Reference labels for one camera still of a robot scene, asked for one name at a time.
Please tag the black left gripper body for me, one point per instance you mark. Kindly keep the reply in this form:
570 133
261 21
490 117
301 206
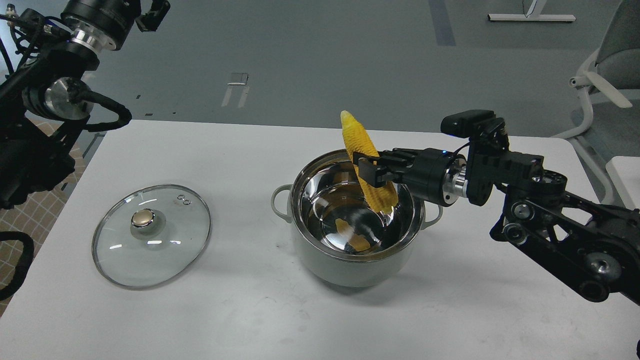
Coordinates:
114 18

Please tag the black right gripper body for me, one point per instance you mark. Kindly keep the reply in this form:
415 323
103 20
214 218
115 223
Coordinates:
438 176

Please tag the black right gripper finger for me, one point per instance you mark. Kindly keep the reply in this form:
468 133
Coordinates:
377 175
398 157

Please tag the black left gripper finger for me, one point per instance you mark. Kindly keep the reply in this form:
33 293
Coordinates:
151 20

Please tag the yellow corn cob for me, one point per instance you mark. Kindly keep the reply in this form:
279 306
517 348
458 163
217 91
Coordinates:
381 200

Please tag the glass pot lid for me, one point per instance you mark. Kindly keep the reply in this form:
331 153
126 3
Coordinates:
151 236

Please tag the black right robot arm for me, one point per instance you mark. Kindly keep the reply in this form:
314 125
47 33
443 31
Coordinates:
592 248

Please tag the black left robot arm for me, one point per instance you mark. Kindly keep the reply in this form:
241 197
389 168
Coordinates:
45 105

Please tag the grey steel cooking pot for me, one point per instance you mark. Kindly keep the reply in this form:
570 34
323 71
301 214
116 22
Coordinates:
336 235

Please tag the white desk foot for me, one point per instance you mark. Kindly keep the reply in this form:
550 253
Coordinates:
534 13

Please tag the white side table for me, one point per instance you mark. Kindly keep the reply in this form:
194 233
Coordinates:
624 172

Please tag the grey office chair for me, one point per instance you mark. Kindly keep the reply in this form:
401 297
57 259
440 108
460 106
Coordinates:
609 126

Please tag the checkered beige cloth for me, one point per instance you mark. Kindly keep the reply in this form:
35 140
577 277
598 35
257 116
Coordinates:
36 217

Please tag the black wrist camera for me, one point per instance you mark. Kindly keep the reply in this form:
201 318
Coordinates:
465 124

